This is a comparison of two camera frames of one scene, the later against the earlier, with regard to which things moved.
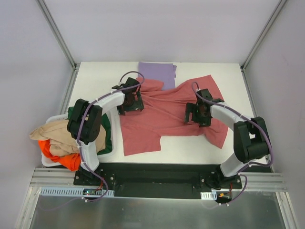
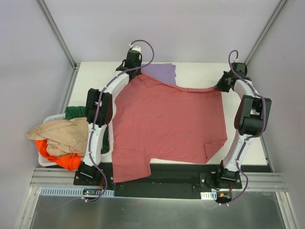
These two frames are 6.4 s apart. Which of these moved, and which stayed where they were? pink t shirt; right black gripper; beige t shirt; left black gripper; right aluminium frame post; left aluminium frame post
Moved: left black gripper; right black gripper; pink t shirt
Stayed: left aluminium frame post; beige t shirt; right aluminium frame post
